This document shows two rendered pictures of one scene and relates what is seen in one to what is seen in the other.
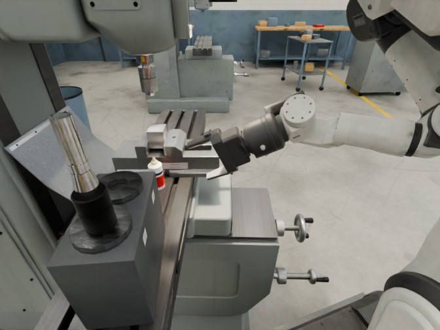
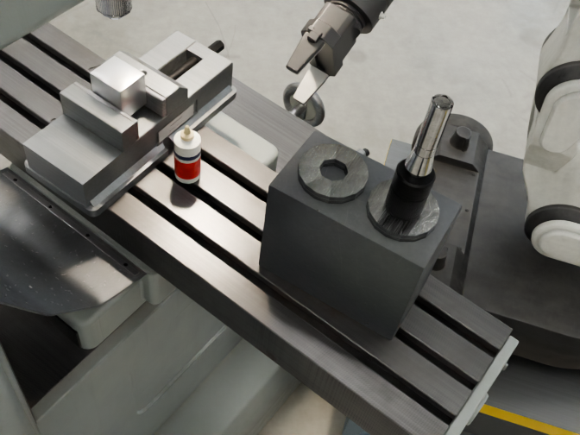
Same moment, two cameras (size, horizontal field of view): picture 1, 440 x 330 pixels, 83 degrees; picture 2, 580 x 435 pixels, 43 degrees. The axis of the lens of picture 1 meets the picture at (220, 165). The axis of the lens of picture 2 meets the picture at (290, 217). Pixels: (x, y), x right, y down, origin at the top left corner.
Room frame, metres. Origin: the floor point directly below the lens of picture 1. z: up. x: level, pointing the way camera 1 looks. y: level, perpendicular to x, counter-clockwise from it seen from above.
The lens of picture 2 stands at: (0.12, 0.76, 1.84)
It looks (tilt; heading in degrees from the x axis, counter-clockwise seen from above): 53 degrees down; 298
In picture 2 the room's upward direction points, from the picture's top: 10 degrees clockwise
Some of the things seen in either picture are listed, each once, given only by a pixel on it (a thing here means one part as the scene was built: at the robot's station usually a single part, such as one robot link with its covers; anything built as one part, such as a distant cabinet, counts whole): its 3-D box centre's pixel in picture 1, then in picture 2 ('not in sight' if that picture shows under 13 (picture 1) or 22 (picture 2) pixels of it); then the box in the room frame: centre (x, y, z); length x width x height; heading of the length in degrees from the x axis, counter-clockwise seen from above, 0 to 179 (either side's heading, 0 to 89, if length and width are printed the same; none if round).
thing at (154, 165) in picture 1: (156, 172); (187, 151); (0.61, 0.19, 0.99); 0.04 x 0.04 x 0.11
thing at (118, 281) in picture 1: (122, 241); (354, 234); (0.32, 0.19, 1.03); 0.22 x 0.12 x 0.20; 5
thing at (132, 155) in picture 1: (169, 151); (135, 106); (0.73, 0.17, 0.99); 0.35 x 0.15 x 0.11; 91
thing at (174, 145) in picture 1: (175, 142); (145, 81); (0.73, 0.15, 1.02); 0.12 x 0.06 x 0.04; 1
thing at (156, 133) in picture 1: (158, 135); (118, 88); (0.73, 0.20, 1.05); 0.06 x 0.05 x 0.06; 1
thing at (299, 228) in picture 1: (291, 228); (294, 113); (0.71, -0.29, 0.63); 0.16 x 0.12 x 0.12; 89
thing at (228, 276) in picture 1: (181, 255); (152, 293); (0.72, 0.18, 0.44); 0.80 x 0.30 x 0.60; 89
